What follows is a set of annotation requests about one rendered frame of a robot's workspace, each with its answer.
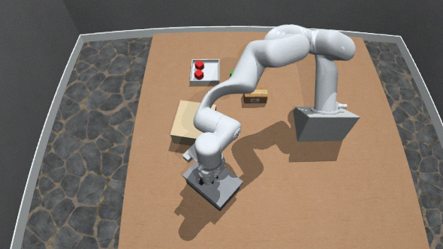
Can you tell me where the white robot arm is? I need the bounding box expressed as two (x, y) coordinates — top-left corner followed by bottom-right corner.
(183, 25), (356, 172)

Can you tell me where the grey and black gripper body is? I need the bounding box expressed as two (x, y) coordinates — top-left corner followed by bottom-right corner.
(197, 154), (226, 185)

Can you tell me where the red block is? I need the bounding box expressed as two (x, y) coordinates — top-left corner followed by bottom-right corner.
(194, 69), (204, 80)
(194, 60), (204, 70)

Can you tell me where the brown cardboard box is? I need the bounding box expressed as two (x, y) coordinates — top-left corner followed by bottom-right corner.
(243, 87), (268, 104)

